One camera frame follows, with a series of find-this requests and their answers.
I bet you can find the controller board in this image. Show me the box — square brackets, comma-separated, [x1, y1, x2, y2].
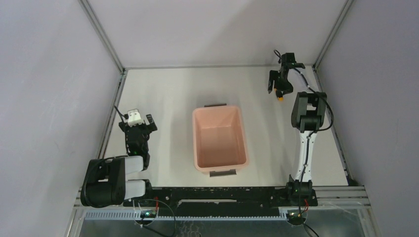
[287, 210, 307, 219]
[140, 210, 157, 219]

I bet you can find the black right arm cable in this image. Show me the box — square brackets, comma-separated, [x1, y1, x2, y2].
[273, 49, 335, 237]

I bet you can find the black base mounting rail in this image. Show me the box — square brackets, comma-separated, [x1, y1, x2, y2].
[123, 186, 318, 216]

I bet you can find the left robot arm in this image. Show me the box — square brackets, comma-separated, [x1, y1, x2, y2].
[80, 112, 158, 208]

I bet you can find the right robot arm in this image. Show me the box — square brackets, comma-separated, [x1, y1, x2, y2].
[267, 50, 327, 205]

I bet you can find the grey slotted cable duct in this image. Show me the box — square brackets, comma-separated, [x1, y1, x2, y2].
[84, 210, 288, 221]

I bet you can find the yellow black screwdriver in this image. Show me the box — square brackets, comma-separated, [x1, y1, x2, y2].
[274, 89, 284, 101]

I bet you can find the pink plastic bin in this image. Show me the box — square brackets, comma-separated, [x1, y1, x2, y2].
[192, 104, 249, 178]

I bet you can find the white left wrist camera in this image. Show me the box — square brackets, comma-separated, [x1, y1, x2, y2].
[127, 109, 145, 127]

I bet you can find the right controller board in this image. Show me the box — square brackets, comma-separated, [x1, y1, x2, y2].
[287, 210, 307, 219]

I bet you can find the left controller board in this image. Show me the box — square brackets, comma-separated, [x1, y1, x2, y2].
[140, 210, 157, 219]

